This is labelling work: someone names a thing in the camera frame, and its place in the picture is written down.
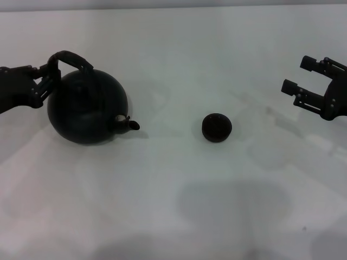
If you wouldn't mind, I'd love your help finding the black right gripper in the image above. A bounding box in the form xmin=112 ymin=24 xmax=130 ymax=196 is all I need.
xmin=281 ymin=55 xmax=347 ymax=121

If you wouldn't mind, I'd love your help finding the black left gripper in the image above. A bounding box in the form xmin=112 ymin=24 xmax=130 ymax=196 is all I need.
xmin=0 ymin=62 xmax=62 ymax=115

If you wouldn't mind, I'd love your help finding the small dark teacup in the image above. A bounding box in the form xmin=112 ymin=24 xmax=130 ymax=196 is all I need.
xmin=201 ymin=113 xmax=233 ymax=143

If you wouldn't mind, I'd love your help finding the black round teapot with handle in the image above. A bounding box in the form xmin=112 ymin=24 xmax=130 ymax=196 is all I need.
xmin=47 ymin=50 xmax=141 ymax=145

